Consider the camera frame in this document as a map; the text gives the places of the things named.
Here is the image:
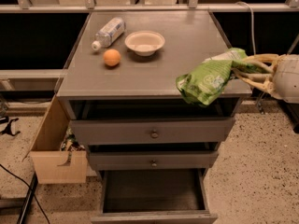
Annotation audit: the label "light wooden box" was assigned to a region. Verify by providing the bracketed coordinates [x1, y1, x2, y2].
[29, 96, 88, 184]

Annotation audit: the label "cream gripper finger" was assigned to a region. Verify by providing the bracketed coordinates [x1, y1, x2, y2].
[233, 68, 274, 93]
[243, 53, 279, 74]

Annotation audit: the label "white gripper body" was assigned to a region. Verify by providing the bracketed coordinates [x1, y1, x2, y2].
[271, 54, 299, 104]

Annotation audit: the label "grey top drawer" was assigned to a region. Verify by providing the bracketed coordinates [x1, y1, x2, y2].
[70, 118, 235, 145]

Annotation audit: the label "black floor bar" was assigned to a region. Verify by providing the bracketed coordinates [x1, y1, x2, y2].
[17, 174, 38, 224]

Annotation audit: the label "grey drawer cabinet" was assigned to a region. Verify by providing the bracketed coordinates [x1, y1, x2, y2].
[57, 11, 251, 160]

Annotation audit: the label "white hanging cable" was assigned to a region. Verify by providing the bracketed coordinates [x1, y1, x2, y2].
[235, 1, 258, 56]

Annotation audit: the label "snack packets in box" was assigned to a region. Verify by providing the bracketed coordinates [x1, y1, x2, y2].
[60, 127, 85, 151]

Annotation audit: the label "black floor cable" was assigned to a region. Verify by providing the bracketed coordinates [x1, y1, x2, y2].
[0, 163, 51, 224]

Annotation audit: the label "green rice chip bag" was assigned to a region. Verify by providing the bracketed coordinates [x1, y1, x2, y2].
[176, 48, 267, 107]

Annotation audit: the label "black clamp tool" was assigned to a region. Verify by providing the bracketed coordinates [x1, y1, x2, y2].
[0, 116, 20, 136]

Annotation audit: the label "grey middle drawer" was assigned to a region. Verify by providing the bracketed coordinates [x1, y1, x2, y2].
[89, 151, 219, 171]

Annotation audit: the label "clear plastic water bottle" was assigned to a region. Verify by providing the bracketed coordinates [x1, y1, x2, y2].
[92, 17, 125, 51]

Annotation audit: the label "aluminium frame rail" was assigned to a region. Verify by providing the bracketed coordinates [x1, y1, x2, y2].
[0, 3, 299, 13]

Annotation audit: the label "white paper bowl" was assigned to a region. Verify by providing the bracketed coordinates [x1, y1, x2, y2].
[125, 31, 165, 57]

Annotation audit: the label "orange fruit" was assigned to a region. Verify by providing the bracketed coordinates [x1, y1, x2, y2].
[103, 49, 121, 66]

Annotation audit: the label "grey open bottom drawer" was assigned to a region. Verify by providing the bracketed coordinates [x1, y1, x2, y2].
[91, 169, 218, 224]

